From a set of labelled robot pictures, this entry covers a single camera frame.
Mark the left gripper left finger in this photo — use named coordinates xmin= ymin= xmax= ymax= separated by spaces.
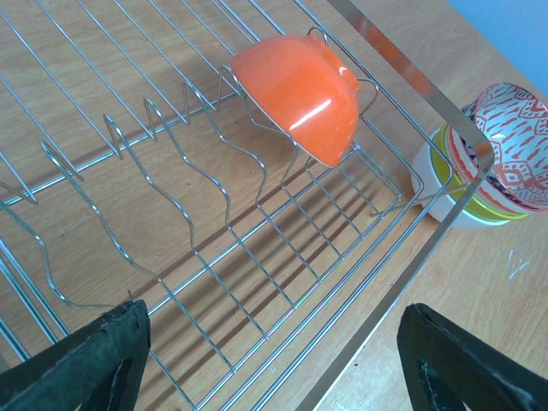
xmin=1 ymin=300 xmax=151 ymax=410

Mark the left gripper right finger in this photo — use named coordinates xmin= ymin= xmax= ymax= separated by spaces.
xmin=396 ymin=303 xmax=547 ymax=410

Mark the lime green bowl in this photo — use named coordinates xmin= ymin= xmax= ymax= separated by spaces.
xmin=430 ymin=123 xmax=530 ymax=222

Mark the wire dish rack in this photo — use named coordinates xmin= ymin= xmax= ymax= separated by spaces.
xmin=1 ymin=1 xmax=471 ymax=410

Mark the red patterned bowl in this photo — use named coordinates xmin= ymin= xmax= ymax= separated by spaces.
xmin=462 ymin=82 xmax=547 ymax=210

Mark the orange bowl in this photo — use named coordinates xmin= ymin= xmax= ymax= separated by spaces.
xmin=229 ymin=34 xmax=360 ymax=168

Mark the white bowl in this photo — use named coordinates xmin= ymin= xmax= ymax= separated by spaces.
xmin=410 ymin=130 xmax=521 ymax=231

